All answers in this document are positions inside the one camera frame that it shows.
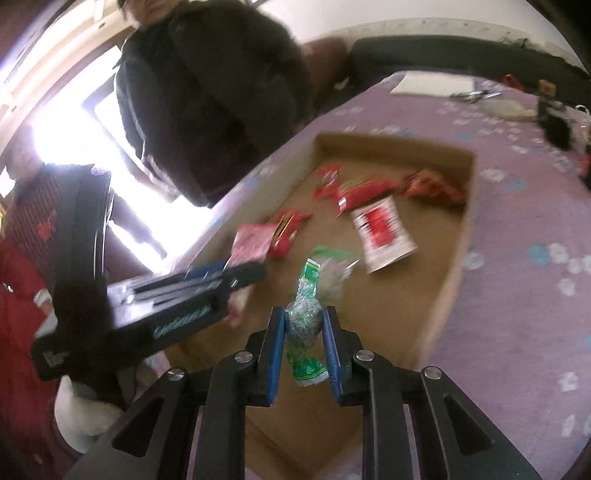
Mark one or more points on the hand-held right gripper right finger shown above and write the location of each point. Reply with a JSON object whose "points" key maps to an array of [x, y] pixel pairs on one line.
{"points": [[330, 360]]}

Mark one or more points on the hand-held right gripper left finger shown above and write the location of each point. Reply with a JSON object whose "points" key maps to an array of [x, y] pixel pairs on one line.
{"points": [[276, 360]]}

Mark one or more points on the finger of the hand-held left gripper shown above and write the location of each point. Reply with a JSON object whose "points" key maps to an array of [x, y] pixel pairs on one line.
{"points": [[244, 277], [207, 271]]}

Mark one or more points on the long pink snack packet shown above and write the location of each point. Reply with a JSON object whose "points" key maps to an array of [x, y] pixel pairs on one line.
{"points": [[249, 242]]}

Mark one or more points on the bright green candy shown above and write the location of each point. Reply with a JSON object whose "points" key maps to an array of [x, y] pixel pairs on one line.
{"points": [[302, 323]]}

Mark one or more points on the red and gold snack packet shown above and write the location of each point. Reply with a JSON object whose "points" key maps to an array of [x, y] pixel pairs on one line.
{"points": [[288, 233]]}

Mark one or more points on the pale green candy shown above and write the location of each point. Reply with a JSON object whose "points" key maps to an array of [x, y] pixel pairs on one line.
{"points": [[334, 277]]}

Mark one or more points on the cardboard box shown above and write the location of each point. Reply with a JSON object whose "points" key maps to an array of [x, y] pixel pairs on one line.
{"points": [[415, 277]]}

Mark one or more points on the small red snack packet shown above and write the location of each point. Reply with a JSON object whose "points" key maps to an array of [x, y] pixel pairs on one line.
{"points": [[328, 182]]}

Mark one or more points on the white and red snack packet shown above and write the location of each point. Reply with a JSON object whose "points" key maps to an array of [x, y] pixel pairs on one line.
{"points": [[381, 233]]}

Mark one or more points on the large red snack packet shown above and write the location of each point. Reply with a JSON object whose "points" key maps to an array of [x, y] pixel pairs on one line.
{"points": [[364, 194]]}

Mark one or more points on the red garment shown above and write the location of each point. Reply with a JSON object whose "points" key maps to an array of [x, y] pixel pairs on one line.
{"points": [[18, 323]]}

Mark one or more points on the brown sofa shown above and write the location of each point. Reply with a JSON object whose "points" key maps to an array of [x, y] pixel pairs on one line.
{"points": [[328, 64]]}

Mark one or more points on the white paper sheet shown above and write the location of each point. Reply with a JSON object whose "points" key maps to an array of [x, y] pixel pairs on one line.
{"points": [[431, 84]]}

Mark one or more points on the metal pen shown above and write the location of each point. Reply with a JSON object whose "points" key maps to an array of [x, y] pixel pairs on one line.
{"points": [[475, 95]]}

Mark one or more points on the dark sofa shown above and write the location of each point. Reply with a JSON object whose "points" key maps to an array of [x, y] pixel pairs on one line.
{"points": [[461, 55]]}

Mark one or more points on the black box with cork stoppers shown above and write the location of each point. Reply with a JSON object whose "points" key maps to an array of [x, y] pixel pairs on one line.
{"points": [[556, 120]]}

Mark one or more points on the small red object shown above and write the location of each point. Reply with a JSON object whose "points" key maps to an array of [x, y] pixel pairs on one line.
{"points": [[512, 81]]}

